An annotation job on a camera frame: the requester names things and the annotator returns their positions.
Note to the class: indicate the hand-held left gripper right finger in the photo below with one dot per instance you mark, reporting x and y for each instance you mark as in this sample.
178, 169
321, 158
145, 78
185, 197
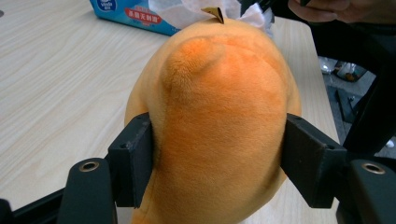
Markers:
314, 165

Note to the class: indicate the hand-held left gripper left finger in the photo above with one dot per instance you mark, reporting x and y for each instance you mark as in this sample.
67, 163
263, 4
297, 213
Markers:
130, 161

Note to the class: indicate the white tissue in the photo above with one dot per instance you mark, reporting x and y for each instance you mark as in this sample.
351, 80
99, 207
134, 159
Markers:
186, 11

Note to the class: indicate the orange plush toy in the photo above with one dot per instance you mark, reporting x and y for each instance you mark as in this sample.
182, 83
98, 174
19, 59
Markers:
224, 118

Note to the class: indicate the blue tissue pack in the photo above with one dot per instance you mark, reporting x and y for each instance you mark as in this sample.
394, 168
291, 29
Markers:
124, 14

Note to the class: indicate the black flat floor piece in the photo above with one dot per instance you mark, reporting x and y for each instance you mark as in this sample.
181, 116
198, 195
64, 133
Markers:
344, 104

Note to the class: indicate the white bowl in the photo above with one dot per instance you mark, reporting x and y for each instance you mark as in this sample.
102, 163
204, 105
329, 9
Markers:
326, 66

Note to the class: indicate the black metal stand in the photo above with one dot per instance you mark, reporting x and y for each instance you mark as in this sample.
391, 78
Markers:
373, 118

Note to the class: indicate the dark round container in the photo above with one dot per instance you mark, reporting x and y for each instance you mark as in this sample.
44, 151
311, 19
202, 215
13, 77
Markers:
351, 71

